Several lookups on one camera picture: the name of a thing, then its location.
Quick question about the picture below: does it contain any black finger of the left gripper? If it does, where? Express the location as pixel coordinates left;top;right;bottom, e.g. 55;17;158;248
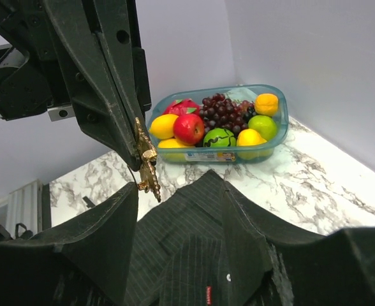
43;1;142;171

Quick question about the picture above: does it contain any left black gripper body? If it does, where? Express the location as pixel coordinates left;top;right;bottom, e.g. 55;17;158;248
0;1;151;121

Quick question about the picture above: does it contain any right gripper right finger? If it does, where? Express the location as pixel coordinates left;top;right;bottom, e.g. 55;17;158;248
221;186;375;305

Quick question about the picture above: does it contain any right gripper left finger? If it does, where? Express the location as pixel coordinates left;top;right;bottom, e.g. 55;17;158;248
0;183;138;305

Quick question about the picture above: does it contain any opposing finger of the left gripper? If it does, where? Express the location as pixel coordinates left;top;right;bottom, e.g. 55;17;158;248
82;1;145;150

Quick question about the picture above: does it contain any gold brooch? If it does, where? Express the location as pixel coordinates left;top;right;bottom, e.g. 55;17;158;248
135;117;161;203

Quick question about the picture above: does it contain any black pinstriped shirt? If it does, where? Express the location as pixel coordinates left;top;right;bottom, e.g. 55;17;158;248
123;169;328;306

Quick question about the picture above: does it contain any orange yellow round fruit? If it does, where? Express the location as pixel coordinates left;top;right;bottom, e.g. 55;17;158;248
149;113;179;140

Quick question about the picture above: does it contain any yellow mango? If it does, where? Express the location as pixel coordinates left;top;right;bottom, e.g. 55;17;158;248
158;138;194;163

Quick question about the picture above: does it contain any pink dragon fruit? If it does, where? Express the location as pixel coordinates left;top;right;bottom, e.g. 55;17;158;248
163;98;200;116

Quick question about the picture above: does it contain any red apple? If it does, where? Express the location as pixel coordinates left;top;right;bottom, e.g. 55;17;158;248
173;113;205;145

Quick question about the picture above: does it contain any dark red grape bunch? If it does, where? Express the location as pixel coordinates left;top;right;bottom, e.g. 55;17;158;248
199;93;257;136

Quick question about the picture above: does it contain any green apple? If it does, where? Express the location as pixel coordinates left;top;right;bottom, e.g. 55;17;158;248
203;127;237;147

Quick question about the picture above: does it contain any teal transparent fruit bowl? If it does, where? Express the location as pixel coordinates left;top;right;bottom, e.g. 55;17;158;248
148;84;289;164

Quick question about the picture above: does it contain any yellow lemon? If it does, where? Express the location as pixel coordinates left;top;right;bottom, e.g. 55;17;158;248
236;129;270;160

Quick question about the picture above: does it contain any green lime fruit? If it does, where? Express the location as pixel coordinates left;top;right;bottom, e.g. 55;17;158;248
248;115;278;141

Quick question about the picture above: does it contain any small orange fruit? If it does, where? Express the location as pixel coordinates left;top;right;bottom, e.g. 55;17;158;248
254;93;279;117

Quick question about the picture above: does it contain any aluminium rail frame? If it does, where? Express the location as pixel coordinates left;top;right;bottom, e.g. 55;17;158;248
0;180;52;238

